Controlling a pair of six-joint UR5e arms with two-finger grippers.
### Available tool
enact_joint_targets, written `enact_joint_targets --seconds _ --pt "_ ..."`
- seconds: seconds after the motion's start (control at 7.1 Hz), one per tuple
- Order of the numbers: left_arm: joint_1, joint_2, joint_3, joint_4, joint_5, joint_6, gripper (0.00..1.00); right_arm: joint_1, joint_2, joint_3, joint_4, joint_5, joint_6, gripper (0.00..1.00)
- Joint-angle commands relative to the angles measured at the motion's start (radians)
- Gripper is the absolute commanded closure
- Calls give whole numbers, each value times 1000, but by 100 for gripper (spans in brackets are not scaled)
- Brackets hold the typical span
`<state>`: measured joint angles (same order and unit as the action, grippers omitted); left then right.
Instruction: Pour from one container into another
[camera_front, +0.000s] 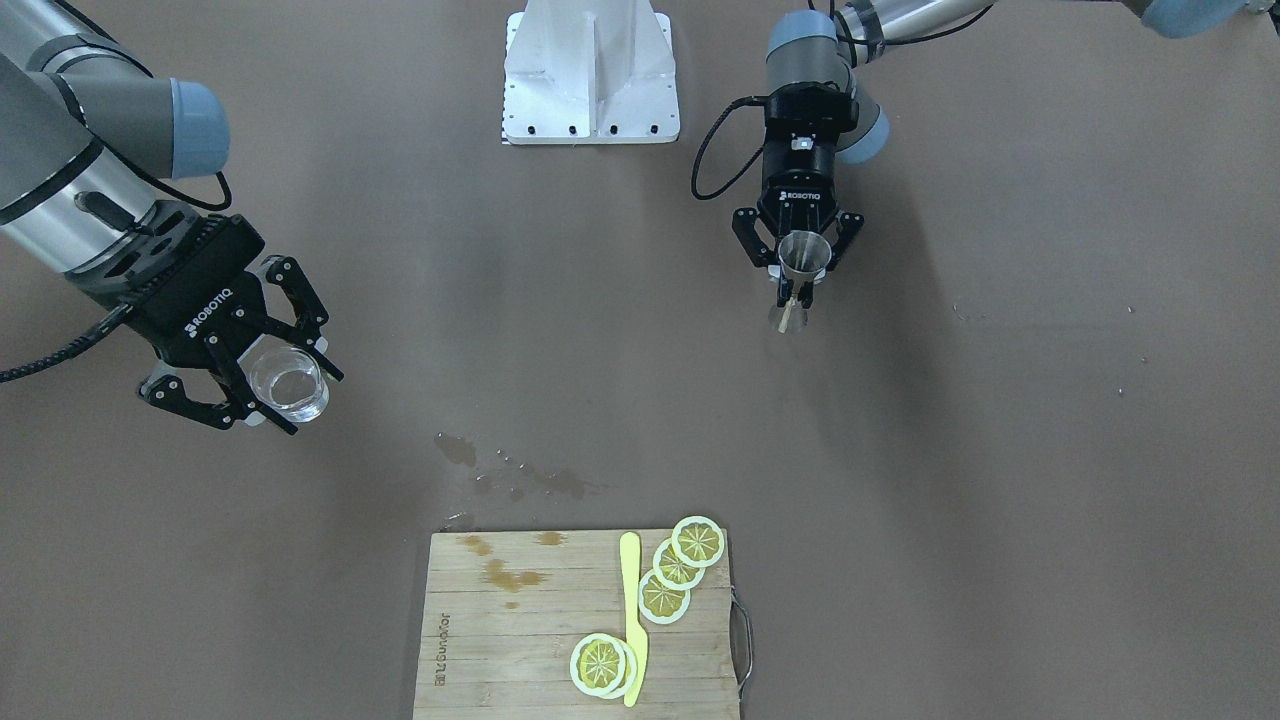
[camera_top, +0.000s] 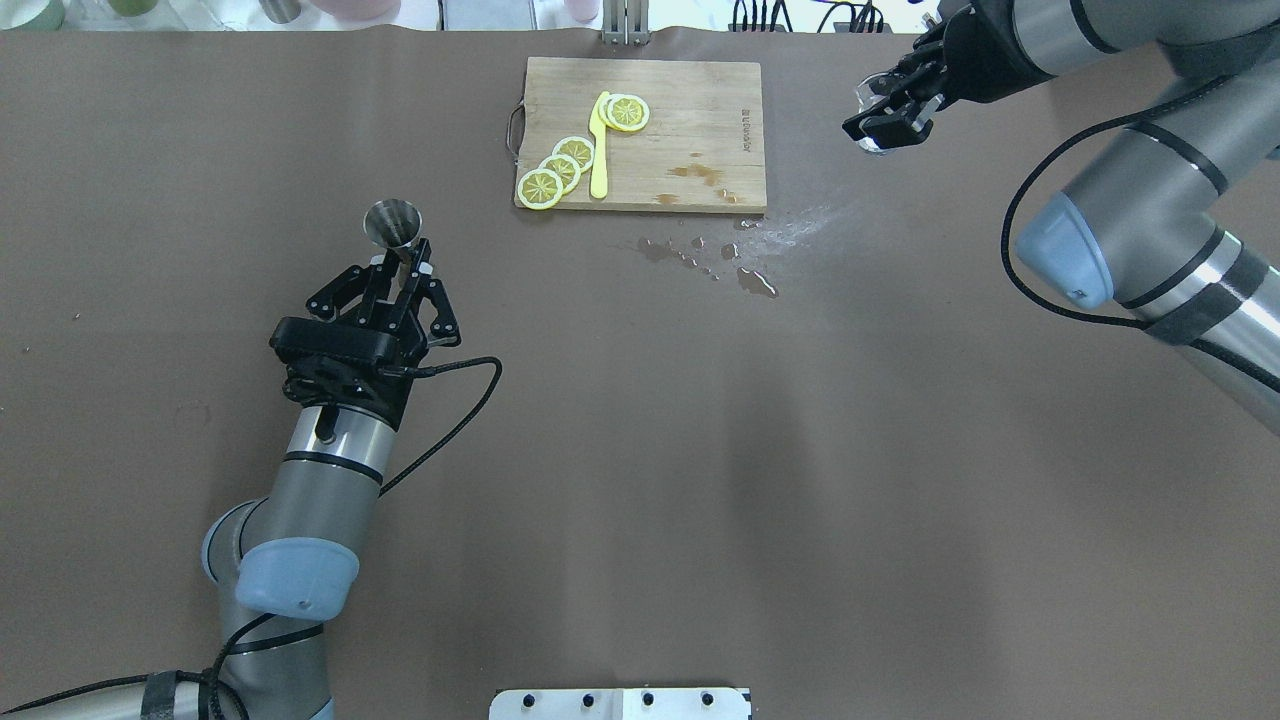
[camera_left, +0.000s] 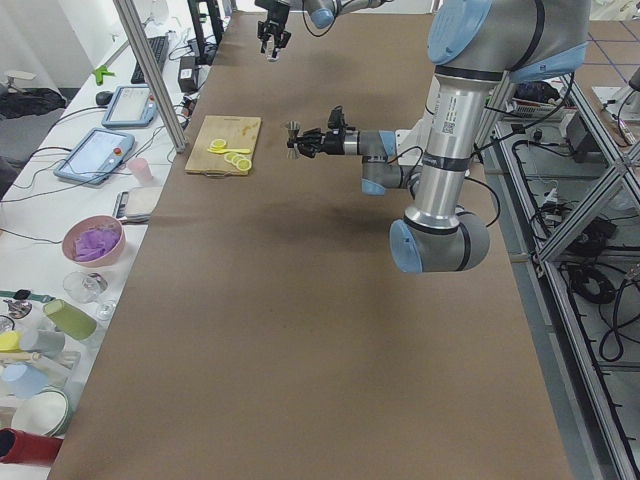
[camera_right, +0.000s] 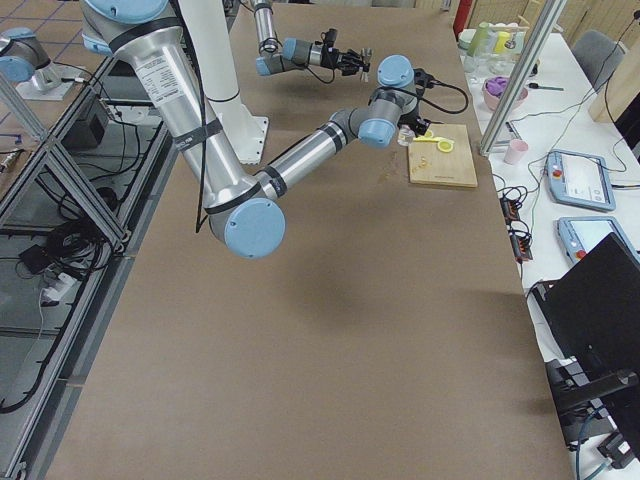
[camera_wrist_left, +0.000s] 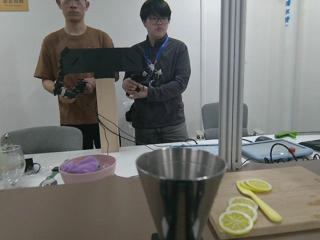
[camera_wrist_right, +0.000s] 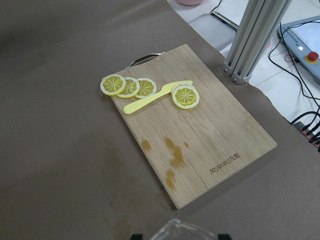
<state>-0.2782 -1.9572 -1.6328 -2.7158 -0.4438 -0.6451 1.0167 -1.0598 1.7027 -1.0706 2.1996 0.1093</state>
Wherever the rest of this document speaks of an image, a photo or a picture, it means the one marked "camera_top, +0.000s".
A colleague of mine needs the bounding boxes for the yellow plastic knife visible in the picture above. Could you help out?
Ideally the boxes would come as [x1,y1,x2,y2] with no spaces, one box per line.
[588,91,611,200]

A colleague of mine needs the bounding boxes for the aluminium frame post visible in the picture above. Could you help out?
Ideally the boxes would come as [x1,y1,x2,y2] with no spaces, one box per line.
[600,0,652,47]

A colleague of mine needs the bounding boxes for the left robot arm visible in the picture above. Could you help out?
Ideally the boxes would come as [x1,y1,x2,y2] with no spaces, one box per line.
[3,237,461,719]

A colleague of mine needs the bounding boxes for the lemon slice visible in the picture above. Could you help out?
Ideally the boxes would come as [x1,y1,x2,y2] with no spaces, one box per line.
[602,94,652,133]
[553,136,596,172]
[515,168,564,211]
[538,152,582,195]

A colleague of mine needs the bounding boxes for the white mounting pillar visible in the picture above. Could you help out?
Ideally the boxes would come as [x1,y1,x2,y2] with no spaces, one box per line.
[488,687,754,719]

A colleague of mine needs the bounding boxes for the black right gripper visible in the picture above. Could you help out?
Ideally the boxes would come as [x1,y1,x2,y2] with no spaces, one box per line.
[842,5,1030,149]

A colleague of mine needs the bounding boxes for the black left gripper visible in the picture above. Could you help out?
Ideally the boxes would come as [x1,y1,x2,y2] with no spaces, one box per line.
[306,238,461,363]

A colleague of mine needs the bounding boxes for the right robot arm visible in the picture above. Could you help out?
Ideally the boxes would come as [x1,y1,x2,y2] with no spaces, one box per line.
[844,1,1279,430]

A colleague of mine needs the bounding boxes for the steel jigger measuring cup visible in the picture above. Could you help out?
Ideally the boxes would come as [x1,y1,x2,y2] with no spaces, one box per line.
[362,199,422,268]

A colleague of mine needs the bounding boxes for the clear glass shaker cup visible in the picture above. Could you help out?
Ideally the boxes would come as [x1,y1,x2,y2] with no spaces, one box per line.
[852,72,906,156]

